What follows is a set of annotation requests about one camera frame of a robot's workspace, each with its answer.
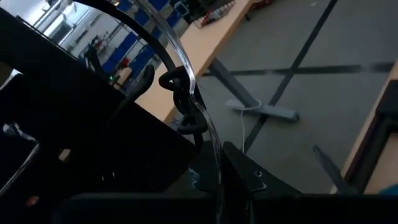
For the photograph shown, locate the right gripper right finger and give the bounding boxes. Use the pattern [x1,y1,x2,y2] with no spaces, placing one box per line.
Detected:
[222,141,398,224]

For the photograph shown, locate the wooden desk grey legs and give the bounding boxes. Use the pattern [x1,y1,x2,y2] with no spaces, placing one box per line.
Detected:
[135,0,301,124]

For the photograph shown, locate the clear black safety glasses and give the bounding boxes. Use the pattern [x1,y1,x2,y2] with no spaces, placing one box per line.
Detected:
[74,0,226,224]

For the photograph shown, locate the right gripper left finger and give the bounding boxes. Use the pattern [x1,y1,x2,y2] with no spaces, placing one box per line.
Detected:
[52,142,223,224]

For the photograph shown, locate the black pegboard cart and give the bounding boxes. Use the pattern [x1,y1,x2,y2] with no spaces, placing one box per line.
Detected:
[0,7,197,195]

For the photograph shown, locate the blue storage bin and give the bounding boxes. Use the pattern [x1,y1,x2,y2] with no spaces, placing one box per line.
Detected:
[102,30,141,75]
[129,45,156,78]

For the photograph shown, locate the black aluminium table frame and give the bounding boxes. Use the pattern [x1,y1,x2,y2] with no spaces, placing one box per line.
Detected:
[341,79,398,195]

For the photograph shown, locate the white cable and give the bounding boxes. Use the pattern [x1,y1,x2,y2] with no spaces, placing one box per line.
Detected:
[239,99,262,154]

